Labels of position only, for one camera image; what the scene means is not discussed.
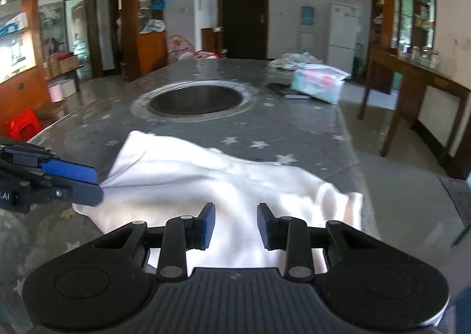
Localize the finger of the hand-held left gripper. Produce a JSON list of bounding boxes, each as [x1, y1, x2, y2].
[[1, 145, 98, 184], [21, 175, 105, 207]]

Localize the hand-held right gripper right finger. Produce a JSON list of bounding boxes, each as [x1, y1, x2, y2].
[[257, 203, 378, 281]]

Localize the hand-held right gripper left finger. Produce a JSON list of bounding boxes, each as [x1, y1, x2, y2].
[[94, 202, 216, 280]]

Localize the white garment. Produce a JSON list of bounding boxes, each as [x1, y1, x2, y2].
[[72, 130, 364, 276]]

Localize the small wooden stool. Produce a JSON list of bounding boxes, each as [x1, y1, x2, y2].
[[36, 101, 69, 123]]

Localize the red plastic stool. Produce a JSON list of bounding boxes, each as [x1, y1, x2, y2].
[[4, 110, 42, 142]]

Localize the pink storage box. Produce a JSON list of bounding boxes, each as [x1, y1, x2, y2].
[[47, 84, 64, 103]]

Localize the cardboard box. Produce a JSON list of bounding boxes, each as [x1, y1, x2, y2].
[[56, 55, 80, 74]]

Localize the round black table hotplate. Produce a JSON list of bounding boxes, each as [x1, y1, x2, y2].
[[130, 80, 255, 122]]

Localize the wooden interior door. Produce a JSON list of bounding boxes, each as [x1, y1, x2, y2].
[[62, 0, 104, 80]]

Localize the tall wooden shelf cabinet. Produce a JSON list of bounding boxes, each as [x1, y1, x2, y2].
[[121, 0, 167, 81]]

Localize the pastel tissue box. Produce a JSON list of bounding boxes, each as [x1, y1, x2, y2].
[[290, 65, 351, 105]]

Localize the polka-dot play tent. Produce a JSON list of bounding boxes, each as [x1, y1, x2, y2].
[[167, 34, 222, 62]]

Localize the crumpled plastic bags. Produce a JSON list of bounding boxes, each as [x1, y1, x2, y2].
[[267, 51, 325, 70]]

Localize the water dispenser with blue bottle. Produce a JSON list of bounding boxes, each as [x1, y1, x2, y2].
[[297, 6, 318, 54]]

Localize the white refrigerator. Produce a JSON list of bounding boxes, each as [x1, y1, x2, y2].
[[327, 2, 360, 74]]

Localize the dark wooden door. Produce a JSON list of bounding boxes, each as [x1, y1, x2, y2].
[[217, 0, 269, 61]]

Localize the wooden console table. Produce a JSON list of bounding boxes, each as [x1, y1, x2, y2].
[[358, 47, 471, 179]]

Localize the wooden glass display cabinet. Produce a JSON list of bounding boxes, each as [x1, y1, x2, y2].
[[371, 0, 437, 63]]

